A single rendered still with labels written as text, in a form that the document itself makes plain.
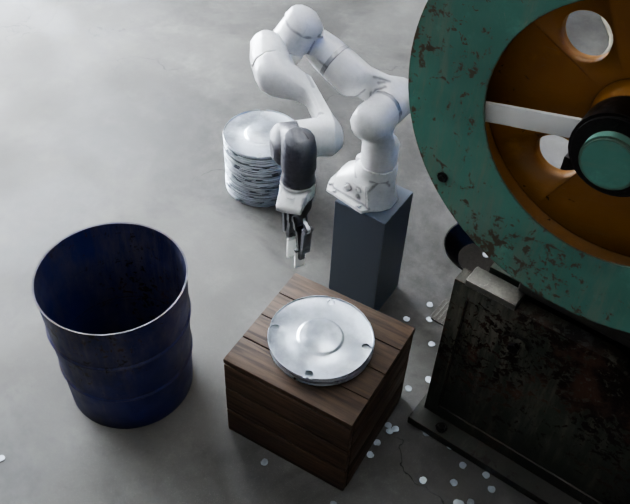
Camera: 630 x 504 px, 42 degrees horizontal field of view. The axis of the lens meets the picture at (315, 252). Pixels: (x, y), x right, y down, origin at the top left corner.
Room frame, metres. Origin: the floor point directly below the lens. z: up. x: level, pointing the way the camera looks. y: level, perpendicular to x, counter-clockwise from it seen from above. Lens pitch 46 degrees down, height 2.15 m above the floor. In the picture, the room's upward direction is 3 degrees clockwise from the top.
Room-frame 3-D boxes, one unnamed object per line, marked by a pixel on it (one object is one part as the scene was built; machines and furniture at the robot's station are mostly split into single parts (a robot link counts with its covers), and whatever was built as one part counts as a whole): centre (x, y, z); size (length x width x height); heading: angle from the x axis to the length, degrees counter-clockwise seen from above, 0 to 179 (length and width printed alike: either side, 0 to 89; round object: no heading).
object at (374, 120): (1.87, -0.16, 0.71); 0.18 x 0.11 x 0.25; 146
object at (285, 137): (1.56, 0.07, 0.90); 0.18 x 0.10 x 0.13; 15
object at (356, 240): (1.90, -0.18, 0.23); 0.18 x 0.18 x 0.45; 59
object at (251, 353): (1.39, -0.03, 0.18); 0.40 x 0.38 x 0.35; 62
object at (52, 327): (1.48, 0.56, 0.24); 0.42 x 0.42 x 0.48
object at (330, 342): (1.38, -0.03, 0.39); 0.29 x 0.29 x 0.01
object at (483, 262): (2.08, -0.62, 0.04); 0.30 x 0.30 x 0.07
